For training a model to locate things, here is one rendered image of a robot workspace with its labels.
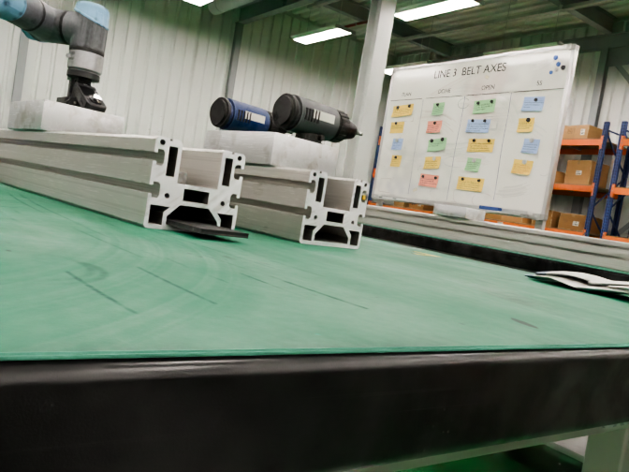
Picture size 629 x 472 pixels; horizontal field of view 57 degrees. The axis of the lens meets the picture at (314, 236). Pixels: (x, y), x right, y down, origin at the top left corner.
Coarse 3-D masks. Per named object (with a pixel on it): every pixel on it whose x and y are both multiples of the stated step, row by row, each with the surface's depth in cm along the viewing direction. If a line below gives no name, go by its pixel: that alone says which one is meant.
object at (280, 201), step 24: (264, 168) 72; (288, 168) 69; (264, 192) 72; (288, 192) 68; (312, 192) 67; (336, 192) 73; (360, 192) 72; (240, 216) 75; (264, 216) 72; (288, 216) 68; (312, 216) 67; (336, 216) 71; (360, 216) 73; (288, 240) 68; (312, 240) 68; (336, 240) 73
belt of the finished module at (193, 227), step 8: (168, 216) 60; (176, 216) 62; (168, 224) 55; (176, 224) 54; (184, 224) 53; (192, 224) 54; (200, 224) 56; (208, 224) 58; (200, 232) 51; (208, 232) 51; (216, 232) 52; (224, 232) 52; (232, 232) 53; (240, 232) 54
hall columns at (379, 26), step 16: (384, 0) 894; (384, 16) 898; (368, 32) 917; (384, 32) 902; (368, 48) 922; (384, 48) 906; (368, 64) 924; (384, 64) 911; (368, 80) 921; (368, 96) 902; (368, 112) 906; (368, 128) 910; (352, 144) 930; (368, 144) 915; (352, 160) 932; (368, 160) 919; (352, 176) 929
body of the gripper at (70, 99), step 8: (72, 72) 130; (80, 72) 130; (88, 72) 130; (72, 80) 134; (80, 80) 132; (88, 80) 133; (96, 80) 132; (72, 88) 134; (64, 96) 131; (72, 96) 133; (72, 104) 130
